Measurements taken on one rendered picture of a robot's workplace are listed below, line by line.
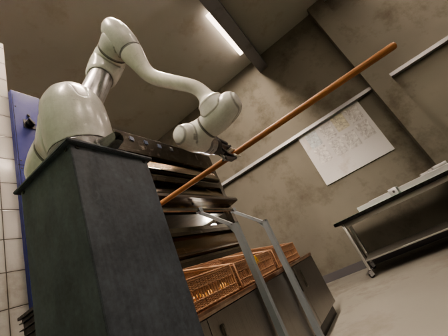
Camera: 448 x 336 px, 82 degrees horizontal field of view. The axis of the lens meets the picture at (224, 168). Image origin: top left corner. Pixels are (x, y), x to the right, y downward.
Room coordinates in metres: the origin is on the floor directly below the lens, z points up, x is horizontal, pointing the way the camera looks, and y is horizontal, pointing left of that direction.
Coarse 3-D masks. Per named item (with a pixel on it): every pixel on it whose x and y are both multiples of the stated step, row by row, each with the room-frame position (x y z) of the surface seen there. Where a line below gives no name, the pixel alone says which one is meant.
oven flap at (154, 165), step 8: (152, 160) 2.09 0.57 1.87; (152, 168) 1.95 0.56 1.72; (160, 168) 2.09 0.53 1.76; (168, 168) 2.20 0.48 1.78; (176, 168) 2.33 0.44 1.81; (184, 168) 2.47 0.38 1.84; (192, 168) 2.62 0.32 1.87; (184, 176) 2.36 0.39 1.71; (192, 176) 2.45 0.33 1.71; (208, 176) 2.78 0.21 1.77
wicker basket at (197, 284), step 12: (228, 264) 1.62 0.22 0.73; (192, 276) 1.75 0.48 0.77; (204, 276) 1.39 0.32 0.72; (216, 276) 1.48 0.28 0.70; (228, 276) 1.58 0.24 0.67; (192, 288) 1.30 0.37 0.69; (204, 288) 1.73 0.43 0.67; (216, 288) 1.69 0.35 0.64; (228, 288) 1.54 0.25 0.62; (204, 300) 1.34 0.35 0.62; (216, 300) 1.42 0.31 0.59
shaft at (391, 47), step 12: (384, 48) 0.87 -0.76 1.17; (372, 60) 0.90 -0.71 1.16; (348, 72) 0.94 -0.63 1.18; (360, 72) 0.93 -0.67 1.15; (336, 84) 0.96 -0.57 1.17; (324, 96) 0.99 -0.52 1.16; (300, 108) 1.03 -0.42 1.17; (288, 120) 1.07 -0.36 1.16; (264, 132) 1.11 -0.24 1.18; (252, 144) 1.15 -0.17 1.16; (216, 168) 1.25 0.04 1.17; (192, 180) 1.30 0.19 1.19; (180, 192) 1.35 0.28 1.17
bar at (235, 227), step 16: (176, 208) 1.56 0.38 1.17; (192, 208) 1.70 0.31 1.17; (208, 208) 1.87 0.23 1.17; (224, 208) 2.07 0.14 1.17; (240, 240) 1.67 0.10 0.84; (272, 240) 2.11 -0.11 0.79; (256, 272) 1.67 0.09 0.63; (288, 272) 2.11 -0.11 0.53; (272, 304) 1.67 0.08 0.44; (304, 304) 2.11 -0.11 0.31; (272, 320) 1.68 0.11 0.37
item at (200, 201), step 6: (162, 198) 1.84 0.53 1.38; (174, 198) 1.95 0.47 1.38; (180, 198) 2.01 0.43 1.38; (186, 198) 2.08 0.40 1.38; (192, 198) 2.15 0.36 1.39; (198, 198) 2.22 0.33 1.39; (204, 198) 2.29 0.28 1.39; (210, 198) 2.38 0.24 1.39; (216, 198) 2.47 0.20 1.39; (222, 198) 2.58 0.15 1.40; (228, 198) 2.69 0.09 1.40; (234, 198) 2.81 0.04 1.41; (168, 204) 1.99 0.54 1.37; (174, 204) 2.05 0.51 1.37; (180, 204) 2.12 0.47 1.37; (186, 204) 2.19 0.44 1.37; (198, 204) 2.34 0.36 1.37; (204, 204) 2.42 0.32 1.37; (210, 204) 2.51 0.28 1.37; (216, 204) 2.60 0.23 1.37; (222, 204) 2.71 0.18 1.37; (228, 204) 2.81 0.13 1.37
